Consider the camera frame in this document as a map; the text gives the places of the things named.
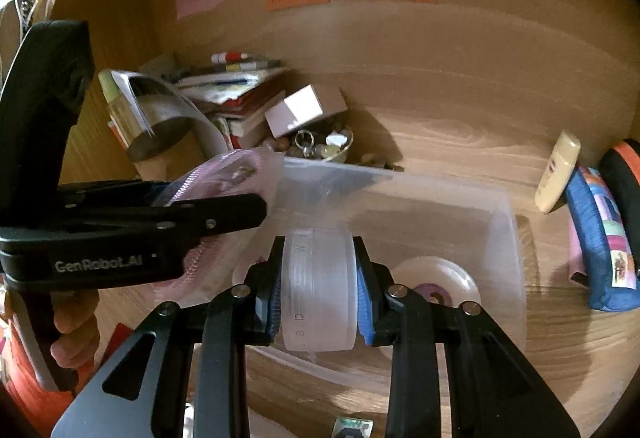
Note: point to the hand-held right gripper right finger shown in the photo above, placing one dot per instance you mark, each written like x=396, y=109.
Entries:
x=363, y=308

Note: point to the person's left hand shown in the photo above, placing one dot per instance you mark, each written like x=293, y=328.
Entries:
x=75, y=323

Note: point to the clear tape roll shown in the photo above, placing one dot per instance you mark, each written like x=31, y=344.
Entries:
x=317, y=288

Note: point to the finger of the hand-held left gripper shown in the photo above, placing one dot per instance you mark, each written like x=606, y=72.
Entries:
x=220, y=218
x=110, y=192

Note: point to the clear plastic container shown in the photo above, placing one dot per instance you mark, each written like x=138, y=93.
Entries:
x=450, y=213

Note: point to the blue patchwork pencil case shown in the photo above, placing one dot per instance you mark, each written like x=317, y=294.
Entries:
x=592, y=243

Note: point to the yellow marker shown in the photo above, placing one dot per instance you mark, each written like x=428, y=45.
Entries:
x=250, y=65

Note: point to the orange cloth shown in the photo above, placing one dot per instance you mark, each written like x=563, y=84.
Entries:
x=22, y=393

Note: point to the white tape roll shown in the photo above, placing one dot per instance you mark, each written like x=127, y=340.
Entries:
x=440, y=272

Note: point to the white cardboard box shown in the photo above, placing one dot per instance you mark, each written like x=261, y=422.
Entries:
x=300, y=110

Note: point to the red and white marker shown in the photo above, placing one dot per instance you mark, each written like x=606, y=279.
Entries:
x=230, y=57

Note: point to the small printed card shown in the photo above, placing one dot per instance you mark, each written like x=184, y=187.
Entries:
x=352, y=428

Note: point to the bowl of trinkets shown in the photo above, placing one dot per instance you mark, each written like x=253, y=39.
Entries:
x=325, y=142

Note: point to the black case with orange trim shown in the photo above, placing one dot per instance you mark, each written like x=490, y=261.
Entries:
x=622, y=183

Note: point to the pink zipper pouch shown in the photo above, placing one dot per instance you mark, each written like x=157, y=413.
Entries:
x=220, y=167

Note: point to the stack of books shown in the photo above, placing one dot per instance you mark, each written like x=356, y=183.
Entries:
x=235, y=97

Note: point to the silver round tin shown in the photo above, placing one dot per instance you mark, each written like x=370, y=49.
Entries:
x=155, y=117

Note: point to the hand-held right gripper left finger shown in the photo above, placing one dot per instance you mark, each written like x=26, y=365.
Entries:
x=276, y=298

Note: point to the cream tube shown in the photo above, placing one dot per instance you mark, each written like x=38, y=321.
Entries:
x=556, y=172

